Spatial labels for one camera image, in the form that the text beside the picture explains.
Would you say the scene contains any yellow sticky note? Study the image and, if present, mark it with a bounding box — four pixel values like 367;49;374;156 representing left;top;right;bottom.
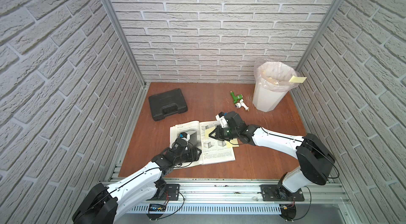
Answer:
205;126;216;139
226;138;240;148

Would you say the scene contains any drawing instruction book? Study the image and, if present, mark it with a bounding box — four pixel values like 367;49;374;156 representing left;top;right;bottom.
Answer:
170;121;235;168

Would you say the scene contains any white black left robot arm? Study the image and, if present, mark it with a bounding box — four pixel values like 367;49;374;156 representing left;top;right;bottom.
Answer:
72;143;202;224

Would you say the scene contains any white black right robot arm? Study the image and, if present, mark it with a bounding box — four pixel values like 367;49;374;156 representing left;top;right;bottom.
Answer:
209;123;335;198

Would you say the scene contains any yellow note on bin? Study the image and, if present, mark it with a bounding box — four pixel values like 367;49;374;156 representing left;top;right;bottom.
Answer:
289;76;307;83

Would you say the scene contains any white plastic tap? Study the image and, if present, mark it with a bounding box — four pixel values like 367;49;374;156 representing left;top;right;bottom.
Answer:
235;99;250;111

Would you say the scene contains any green plastic tap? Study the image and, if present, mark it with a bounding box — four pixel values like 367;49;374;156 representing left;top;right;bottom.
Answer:
230;91;243;104

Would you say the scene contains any white trash bin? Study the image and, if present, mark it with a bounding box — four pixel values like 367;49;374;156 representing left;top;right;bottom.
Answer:
253;80;289;112

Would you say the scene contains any black plastic tool case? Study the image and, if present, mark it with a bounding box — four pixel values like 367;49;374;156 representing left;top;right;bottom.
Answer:
149;88;188;121

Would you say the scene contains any small green circuit board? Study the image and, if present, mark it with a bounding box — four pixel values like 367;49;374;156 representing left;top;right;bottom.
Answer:
148;203;167;214

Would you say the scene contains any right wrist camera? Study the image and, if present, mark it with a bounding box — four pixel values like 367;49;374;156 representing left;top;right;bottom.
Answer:
216;111;245;128

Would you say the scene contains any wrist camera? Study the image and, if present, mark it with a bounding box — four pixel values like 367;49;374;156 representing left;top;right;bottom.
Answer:
216;111;245;128
175;132;190;147

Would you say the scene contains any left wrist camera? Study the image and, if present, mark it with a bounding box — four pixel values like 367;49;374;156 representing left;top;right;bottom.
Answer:
175;132;190;147

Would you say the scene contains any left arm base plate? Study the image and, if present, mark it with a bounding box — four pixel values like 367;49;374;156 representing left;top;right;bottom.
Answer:
150;183;180;201

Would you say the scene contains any aluminium front rail frame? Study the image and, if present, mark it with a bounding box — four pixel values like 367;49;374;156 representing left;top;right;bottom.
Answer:
82;177;359;224

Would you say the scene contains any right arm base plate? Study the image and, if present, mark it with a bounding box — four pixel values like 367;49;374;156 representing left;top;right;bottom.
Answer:
260;184;305;202

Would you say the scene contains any right aluminium corner post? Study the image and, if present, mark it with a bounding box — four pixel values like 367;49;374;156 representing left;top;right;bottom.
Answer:
296;0;344;71

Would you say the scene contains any aluminium corner post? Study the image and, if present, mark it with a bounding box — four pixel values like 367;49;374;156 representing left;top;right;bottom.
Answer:
296;0;344;71
101;0;147;88

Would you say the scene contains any left aluminium corner post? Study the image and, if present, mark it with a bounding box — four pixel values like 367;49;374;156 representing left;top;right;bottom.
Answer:
101;0;147;88

